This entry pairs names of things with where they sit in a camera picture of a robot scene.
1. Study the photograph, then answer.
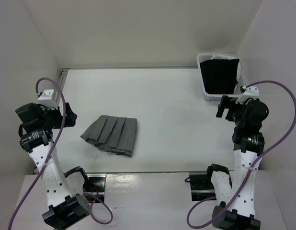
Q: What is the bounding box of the white plastic basket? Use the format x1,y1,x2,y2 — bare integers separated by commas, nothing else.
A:
196,52,250,102

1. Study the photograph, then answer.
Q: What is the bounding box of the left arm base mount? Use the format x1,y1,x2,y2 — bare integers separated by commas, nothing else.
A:
83,173,106,202

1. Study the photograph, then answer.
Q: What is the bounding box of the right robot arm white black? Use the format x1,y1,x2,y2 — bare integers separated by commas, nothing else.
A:
204,96,269,230

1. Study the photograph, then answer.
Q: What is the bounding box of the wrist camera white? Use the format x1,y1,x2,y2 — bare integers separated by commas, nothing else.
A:
236,85,259,104
37,89,57,109

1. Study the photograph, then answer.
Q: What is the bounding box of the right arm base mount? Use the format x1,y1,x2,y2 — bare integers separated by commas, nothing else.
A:
184,172,215,201

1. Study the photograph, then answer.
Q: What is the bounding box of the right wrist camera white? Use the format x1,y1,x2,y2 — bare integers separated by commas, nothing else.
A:
236,85,259,104

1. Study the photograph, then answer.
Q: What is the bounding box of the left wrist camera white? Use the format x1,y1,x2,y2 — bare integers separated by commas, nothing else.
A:
37,89,57,109

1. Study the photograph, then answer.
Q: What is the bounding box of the black skirt in basket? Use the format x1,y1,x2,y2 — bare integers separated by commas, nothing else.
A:
200,59,239,94

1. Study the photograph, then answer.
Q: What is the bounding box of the grey pleated skirt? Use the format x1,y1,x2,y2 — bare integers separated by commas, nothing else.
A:
80,115,137,157

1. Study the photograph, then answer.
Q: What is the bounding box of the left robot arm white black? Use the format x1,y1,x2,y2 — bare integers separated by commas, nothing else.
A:
15,103,91,230

